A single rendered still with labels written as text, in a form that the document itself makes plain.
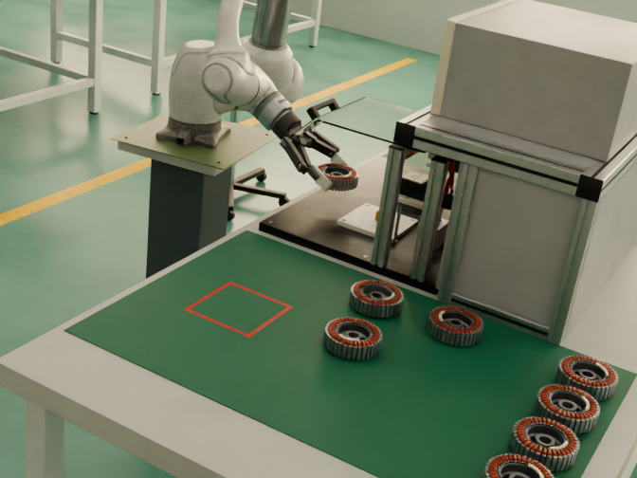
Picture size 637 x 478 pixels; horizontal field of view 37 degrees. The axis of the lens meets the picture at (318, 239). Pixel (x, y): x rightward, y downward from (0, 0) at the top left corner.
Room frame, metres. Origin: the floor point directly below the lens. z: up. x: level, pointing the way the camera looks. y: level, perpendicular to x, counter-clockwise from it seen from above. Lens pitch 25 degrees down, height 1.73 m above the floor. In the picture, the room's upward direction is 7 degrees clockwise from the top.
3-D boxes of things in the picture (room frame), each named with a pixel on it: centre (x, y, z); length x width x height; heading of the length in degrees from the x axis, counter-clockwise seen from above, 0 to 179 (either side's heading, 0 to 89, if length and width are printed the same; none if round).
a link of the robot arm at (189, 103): (2.69, 0.40, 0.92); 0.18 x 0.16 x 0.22; 116
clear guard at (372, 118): (2.08, -0.11, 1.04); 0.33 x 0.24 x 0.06; 63
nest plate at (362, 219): (2.16, -0.14, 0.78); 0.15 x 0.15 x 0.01; 63
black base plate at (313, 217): (2.26, -0.21, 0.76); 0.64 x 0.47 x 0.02; 153
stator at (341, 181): (2.26, -0.02, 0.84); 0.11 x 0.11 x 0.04
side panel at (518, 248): (1.79, -0.40, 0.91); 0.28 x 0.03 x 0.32; 63
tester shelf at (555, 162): (2.12, -0.48, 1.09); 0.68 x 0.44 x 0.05; 153
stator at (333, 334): (1.61, -0.09, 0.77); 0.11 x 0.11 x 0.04
